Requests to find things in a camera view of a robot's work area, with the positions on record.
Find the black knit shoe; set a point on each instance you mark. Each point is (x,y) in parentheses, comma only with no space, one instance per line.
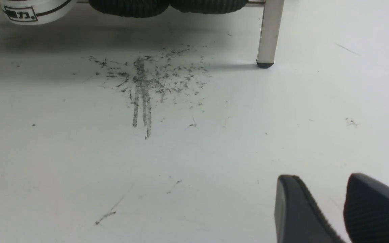
(215,7)
(130,8)

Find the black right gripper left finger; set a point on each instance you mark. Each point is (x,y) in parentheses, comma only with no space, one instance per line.
(298,218)

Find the black canvas sneaker right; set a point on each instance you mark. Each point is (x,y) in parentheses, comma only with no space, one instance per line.
(35,12)

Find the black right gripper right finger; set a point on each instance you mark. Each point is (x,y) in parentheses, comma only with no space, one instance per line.
(366,210)

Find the black knit shoe left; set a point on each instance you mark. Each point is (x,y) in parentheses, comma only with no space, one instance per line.
(130,8)

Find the black knit shoe right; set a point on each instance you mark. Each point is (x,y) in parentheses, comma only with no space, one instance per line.
(215,7)

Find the stainless steel shoe rack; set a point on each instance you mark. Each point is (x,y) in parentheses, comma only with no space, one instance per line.
(270,28)

